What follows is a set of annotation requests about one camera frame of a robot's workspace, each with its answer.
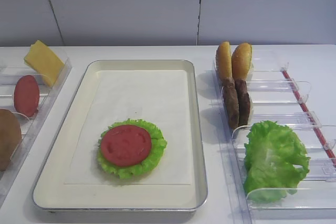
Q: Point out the brown meat patty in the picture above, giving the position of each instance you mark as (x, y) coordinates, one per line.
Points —
(243, 101)
(231, 102)

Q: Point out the green lettuce leaf on tray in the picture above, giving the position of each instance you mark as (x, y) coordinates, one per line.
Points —
(145, 166)

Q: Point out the red tomato slice on tray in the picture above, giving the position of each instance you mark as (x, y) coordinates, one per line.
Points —
(126, 145)

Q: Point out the green lettuce leaf in rack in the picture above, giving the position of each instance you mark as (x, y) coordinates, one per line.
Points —
(276, 162)

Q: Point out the yellow cheese slice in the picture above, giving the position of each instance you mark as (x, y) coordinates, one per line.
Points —
(44, 61)

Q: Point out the red tomato slice in rack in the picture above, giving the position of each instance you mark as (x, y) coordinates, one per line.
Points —
(26, 95)

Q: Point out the white parchment paper sheet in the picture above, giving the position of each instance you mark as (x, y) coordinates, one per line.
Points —
(159, 97)

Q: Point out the cream metal baking tray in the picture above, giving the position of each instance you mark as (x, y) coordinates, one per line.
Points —
(51, 191)

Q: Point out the golden bun half left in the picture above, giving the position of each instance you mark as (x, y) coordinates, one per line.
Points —
(224, 60)

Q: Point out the golden bun half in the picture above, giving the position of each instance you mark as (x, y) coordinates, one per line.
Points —
(224, 60)
(241, 61)

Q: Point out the golden bun half right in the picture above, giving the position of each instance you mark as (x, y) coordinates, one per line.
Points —
(241, 61)

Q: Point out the clear acrylic right rack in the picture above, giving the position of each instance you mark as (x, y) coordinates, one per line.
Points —
(276, 96)

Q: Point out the clear acrylic rack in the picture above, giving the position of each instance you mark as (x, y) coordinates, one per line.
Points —
(12, 69)
(276, 96)

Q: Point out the clear acrylic left rack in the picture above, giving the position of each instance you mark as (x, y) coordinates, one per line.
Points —
(12, 69)

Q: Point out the brown bun half in rack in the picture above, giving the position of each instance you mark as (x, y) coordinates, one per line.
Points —
(10, 136)

